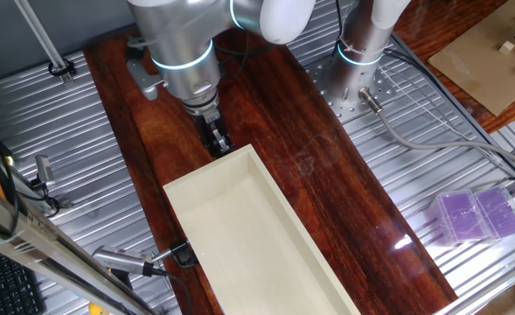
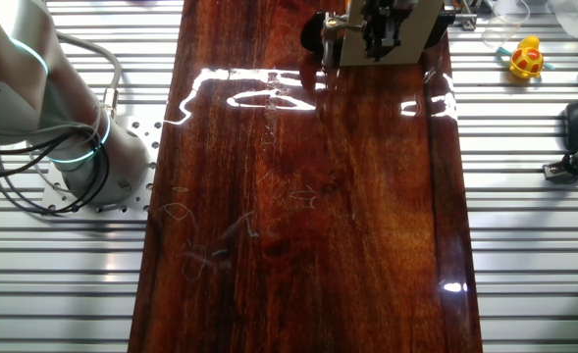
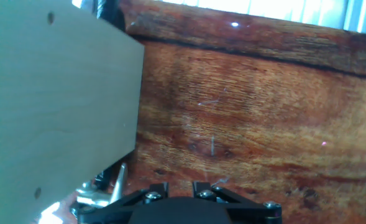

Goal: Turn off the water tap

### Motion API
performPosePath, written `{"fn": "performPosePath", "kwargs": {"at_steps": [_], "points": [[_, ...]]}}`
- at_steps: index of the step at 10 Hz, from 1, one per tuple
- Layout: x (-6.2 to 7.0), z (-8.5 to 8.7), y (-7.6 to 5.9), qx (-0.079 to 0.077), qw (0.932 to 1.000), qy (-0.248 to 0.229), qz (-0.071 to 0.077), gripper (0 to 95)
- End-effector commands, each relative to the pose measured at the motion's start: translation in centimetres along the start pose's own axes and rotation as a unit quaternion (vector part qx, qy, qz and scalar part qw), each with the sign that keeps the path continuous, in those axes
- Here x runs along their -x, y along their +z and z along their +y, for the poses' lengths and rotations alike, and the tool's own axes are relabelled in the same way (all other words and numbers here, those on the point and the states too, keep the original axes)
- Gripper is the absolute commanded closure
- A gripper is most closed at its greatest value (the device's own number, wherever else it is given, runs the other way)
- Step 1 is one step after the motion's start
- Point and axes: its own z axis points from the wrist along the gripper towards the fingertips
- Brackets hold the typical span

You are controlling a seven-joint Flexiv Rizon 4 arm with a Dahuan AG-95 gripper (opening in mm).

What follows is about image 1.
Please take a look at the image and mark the black computer keyboard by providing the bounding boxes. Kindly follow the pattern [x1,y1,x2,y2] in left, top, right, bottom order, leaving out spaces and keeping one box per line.
[0,242,48,315]

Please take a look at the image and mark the beige rectangular sink box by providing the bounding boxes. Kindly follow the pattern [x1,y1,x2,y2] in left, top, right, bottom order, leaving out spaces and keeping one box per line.
[163,143,363,315]

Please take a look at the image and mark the small silver ribbed camera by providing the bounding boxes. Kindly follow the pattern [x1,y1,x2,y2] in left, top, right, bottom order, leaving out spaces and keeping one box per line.
[35,154,57,185]

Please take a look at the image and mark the black pole clamp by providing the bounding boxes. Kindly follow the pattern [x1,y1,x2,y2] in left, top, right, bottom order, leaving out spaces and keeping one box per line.
[48,58,77,78]

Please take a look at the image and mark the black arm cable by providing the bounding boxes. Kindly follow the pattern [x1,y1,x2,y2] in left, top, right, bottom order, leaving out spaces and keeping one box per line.
[215,30,269,78]

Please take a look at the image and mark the glossy red-brown wooden board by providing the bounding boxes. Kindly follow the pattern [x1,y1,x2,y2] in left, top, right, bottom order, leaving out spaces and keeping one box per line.
[83,24,458,315]

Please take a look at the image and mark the clear box purple contents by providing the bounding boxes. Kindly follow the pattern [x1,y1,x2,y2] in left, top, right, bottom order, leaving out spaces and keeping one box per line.
[429,188,492,246]
[473,185,515,240]

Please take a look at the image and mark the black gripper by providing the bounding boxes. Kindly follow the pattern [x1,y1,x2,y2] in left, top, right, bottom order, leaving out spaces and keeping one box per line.
[192,108,235,159]

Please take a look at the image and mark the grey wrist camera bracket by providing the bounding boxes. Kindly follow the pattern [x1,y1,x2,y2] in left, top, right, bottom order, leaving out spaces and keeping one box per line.
[125,59,167,102]

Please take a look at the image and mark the brown cardboard sheet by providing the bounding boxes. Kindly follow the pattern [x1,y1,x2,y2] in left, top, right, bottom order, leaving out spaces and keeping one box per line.
[427,0,515,117]

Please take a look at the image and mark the black square clamp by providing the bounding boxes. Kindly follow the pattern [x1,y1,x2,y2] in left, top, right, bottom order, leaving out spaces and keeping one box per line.
[169,238,199,269]

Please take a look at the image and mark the aluminium frame rail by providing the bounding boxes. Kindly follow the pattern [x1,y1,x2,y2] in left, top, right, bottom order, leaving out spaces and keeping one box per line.
[0,174,157,315]

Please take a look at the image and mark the thick grey base cable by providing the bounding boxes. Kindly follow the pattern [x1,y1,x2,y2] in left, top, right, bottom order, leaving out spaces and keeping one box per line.
[357,86,515,176]

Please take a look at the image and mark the silver slanted metal pole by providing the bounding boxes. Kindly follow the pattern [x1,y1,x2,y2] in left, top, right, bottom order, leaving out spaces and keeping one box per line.
[14,0,73,84]

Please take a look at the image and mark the perforated silver base plate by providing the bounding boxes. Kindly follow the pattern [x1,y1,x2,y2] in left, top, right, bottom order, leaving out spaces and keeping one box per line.
[303,52,400,126]

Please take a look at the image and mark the yellow orange turtle toy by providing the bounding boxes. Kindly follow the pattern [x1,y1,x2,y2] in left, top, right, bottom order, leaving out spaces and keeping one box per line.
[87,300,110,315]

